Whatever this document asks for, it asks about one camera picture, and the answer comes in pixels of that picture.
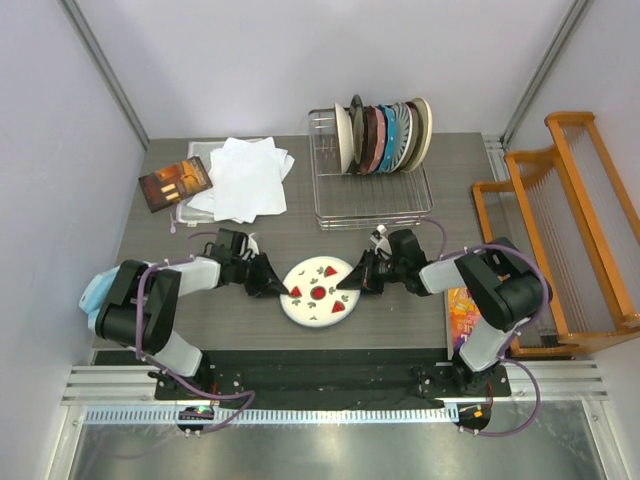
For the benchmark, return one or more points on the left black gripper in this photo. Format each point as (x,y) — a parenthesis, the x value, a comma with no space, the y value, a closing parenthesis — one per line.
(267,284)

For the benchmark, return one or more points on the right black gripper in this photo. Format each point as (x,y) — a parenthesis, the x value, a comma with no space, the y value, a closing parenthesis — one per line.
(363,276)

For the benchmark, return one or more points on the white watermelon pattern plate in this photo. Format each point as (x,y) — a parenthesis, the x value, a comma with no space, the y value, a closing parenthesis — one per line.
(314,299)

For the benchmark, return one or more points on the brown floral pattern plate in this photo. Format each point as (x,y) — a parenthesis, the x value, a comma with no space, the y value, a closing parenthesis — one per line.
(344,131)

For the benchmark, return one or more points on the pink polka dot plate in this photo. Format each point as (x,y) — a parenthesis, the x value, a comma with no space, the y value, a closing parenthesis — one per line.
(376,133)

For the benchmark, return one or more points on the black rimmed beige plate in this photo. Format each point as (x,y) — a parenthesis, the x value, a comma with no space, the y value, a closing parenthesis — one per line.
(359,127)

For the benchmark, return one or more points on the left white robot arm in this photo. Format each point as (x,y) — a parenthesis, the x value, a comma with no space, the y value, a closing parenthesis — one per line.
(134,304)

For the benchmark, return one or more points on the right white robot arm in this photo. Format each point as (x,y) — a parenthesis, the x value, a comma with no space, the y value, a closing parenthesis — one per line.
(508,288)

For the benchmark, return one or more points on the orange wooden rack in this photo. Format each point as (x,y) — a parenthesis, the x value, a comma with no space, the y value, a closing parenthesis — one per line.
(566,205)

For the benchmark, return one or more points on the mesh zipper pouch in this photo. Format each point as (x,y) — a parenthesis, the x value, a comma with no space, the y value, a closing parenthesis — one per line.
(200,148)

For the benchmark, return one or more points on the orange Roald Dahl book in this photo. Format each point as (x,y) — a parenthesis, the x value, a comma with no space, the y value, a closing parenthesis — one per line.
(462,316)

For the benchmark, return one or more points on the white cloth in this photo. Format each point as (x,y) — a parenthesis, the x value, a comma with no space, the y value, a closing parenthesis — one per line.
(247,181)

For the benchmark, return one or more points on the dark brown book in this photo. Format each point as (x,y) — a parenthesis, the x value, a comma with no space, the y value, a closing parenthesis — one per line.
(170,185)

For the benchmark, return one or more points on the grey striped plate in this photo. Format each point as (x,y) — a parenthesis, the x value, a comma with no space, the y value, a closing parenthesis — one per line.
(404,124)

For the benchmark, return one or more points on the teal polka dot plate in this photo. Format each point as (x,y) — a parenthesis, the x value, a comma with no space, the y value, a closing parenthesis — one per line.
(390,118)

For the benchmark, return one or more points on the light blue headphones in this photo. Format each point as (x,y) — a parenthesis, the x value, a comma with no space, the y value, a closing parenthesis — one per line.
(95,294)

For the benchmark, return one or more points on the cream plate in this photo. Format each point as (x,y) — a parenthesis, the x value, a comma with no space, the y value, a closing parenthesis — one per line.
(427,132)

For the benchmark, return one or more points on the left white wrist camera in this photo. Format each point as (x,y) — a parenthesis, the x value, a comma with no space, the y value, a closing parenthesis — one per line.
(251,246)

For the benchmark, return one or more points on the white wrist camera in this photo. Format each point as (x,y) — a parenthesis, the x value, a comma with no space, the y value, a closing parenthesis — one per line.
(251,246)
(381,242)

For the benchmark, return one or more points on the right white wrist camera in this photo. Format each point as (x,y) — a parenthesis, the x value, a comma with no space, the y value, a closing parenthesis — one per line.
(381,242)

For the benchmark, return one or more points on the metal wire dish rack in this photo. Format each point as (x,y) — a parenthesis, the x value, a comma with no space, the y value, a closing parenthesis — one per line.
(349,202)

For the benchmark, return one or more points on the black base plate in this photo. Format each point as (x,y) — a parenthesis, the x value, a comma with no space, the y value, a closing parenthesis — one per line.
(337,380)

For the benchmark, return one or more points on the slotted cable duct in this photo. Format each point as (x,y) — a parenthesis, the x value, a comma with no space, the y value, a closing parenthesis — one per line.
(198,415)

